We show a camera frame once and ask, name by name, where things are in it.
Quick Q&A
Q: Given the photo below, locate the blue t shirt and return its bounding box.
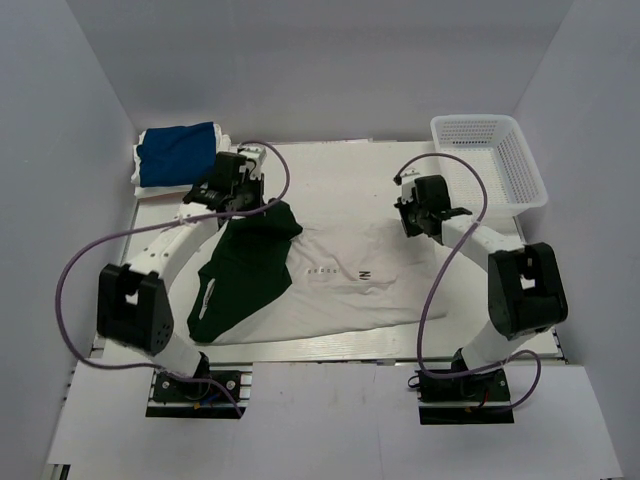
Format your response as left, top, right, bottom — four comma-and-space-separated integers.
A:
135, 122, 220, 188

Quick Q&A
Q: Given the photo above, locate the white green raglan t shirt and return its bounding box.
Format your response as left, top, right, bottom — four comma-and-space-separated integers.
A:
187, 203, 439, 345

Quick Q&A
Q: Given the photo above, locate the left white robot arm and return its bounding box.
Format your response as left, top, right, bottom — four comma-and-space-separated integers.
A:
97, 146, 266, 399

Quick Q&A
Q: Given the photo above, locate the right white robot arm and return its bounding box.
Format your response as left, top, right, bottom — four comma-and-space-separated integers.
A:
394, 174, 568, 399

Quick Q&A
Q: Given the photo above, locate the white plastic basket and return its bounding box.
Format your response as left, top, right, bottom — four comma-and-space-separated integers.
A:
430, 114, 548, 218

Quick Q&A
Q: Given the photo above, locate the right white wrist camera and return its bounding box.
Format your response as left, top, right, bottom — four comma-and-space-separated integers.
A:
393, 173, 419, 205

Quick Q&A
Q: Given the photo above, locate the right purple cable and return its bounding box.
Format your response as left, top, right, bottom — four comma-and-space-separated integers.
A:
393, 152, 542, 412

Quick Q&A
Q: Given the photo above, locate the purple cable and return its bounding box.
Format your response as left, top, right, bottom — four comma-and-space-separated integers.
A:
53, 140, 292, 417
393, 152, 542, 412

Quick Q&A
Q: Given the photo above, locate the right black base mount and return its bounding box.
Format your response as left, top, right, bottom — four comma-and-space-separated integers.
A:
407, 369, 514, 426

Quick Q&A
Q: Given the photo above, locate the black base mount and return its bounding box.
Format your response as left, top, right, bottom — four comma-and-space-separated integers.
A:
407, 369, 514, 426
146, 366, 252, 420

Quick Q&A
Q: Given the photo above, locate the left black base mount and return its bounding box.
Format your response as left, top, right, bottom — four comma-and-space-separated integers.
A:
146, 366, 252, 420

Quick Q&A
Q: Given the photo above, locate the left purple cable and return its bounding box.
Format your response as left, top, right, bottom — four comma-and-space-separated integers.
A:
53, 140, 292, 417

